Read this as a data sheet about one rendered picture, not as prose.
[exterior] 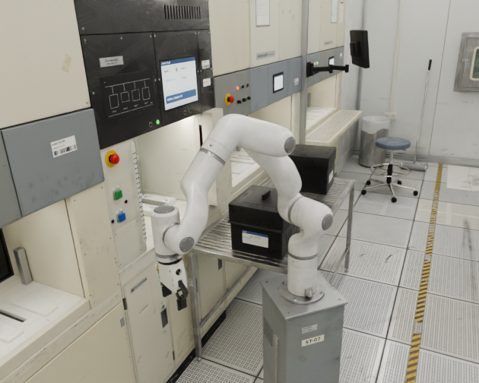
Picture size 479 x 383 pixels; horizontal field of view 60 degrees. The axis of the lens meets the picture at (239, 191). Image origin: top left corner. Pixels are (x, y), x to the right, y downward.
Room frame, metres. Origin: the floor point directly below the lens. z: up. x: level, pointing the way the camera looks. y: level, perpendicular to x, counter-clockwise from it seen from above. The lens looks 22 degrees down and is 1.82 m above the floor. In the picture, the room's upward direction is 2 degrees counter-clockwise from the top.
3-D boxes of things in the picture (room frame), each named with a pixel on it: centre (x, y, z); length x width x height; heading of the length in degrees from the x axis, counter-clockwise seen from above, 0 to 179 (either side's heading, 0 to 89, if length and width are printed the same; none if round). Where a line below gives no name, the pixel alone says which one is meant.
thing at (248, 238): (1.93, -0.13, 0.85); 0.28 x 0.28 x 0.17; 62
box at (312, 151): (2.72, -0.50, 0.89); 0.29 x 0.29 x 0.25; 67
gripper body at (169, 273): (1.12, 0.22, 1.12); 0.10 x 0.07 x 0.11; 38
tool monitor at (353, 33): (3.52, -0.85, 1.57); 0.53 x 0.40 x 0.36; 63
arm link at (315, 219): (1.47, -0.27, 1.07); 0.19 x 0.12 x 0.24; 38
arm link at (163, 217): (1.12, 0.22, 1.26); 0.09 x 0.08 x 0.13; 38
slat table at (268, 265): (2.36, -0.27, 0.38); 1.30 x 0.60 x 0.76; 153
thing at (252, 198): (1.93, -0.13, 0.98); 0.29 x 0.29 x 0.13; 62
